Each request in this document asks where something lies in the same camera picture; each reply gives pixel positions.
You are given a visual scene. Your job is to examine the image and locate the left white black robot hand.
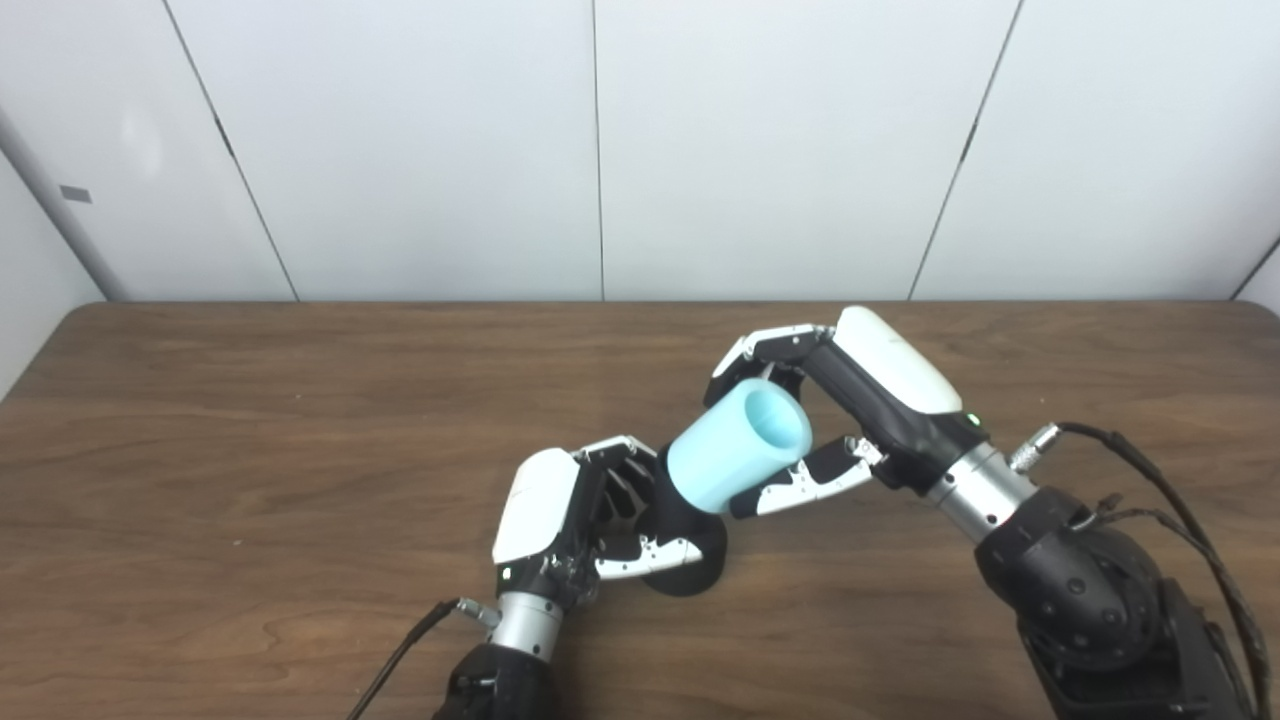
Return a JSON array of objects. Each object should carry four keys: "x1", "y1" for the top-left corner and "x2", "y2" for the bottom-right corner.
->
[{"x1": 492, "y1": 434, "x2": 706, "y2": 611}]

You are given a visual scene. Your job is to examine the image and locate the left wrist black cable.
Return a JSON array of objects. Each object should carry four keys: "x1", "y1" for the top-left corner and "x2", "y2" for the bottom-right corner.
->
[{"x1": 345, "y1": 597, "x2": 501, "y2": 720}]

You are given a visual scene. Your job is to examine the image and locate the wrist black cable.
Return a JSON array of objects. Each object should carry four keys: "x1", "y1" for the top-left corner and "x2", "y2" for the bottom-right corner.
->
[
  {"x1": 345, "y1": 597, "x2": 501, "y2": 720},
  {"x1": 1008, "y1": 421, "x2": 1271, "y2": 720}
]

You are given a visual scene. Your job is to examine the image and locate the black nozzle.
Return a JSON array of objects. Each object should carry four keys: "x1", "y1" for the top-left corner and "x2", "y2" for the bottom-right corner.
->
[{"x1": 640, "y1": 445, "x2": 729, "y2": 598}]

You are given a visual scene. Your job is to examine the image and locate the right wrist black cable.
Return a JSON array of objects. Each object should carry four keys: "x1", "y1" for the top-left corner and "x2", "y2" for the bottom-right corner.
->
[{"x1": 1008, "y1": 421, "x2": 1271, "y2": 720}]

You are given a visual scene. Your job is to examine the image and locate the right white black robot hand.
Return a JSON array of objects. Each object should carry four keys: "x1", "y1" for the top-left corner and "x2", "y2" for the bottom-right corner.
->
[{"x1": 703, "y1": 305, "x2": 986, "y2": 521}]

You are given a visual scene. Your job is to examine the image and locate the light-blue hose piece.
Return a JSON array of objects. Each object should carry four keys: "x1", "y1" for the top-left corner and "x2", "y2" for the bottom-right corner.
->
[{"x1": 666, "y1": 381, "x2": 814, "y2": 515}]

